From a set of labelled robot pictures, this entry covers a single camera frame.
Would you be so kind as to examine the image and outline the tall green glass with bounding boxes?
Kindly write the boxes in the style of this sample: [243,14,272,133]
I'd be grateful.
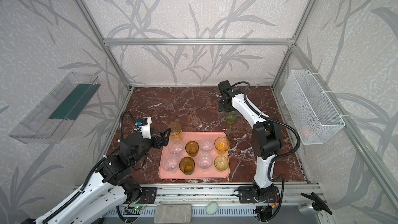
[225,110,239,124]

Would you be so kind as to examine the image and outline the clear faceted glass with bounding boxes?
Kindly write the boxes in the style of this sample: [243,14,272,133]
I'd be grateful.
[161,154,179,174]
[167,139,184,154]
[199,139,214,152]
[197,152,214,171]

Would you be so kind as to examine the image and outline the yellow tall glass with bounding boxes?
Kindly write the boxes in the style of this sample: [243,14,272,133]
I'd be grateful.
[168,122,182,141]

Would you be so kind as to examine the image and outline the amber dotted glass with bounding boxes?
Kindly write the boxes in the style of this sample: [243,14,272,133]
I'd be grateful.
[179,157,195,175]
[185,141,199,157]

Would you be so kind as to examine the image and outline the yellow short glass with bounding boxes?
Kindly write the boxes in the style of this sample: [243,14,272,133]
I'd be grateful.
[214,136,230,155]

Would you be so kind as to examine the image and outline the green short glass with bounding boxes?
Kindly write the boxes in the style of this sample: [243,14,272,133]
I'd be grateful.
[214,156,229,171]

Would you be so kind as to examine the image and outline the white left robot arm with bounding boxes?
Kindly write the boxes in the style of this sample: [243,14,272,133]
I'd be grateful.
[24,126,171,224]

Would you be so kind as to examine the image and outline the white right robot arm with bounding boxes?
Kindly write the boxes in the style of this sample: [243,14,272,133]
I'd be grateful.
[218,80,301,203]

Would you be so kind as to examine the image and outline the pink plastic tray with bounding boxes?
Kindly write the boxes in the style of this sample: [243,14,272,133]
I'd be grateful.
[158,132,230,180]

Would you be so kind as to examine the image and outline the grey foam block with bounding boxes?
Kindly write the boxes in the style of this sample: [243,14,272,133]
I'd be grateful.
[154,204,192,224]

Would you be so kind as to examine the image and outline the pale green oval pad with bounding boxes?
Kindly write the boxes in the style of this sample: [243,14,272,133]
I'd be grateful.
[206,202,219,215]

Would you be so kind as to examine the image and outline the white wire wall basket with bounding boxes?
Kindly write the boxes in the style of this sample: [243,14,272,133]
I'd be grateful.
[282,69,346,145]

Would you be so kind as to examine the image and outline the clear plastic wall bin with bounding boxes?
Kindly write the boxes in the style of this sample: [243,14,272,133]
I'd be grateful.
[9,72,101,144]

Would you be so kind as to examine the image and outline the black clamp handle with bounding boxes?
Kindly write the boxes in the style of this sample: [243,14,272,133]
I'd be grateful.
[298,192,333,215]

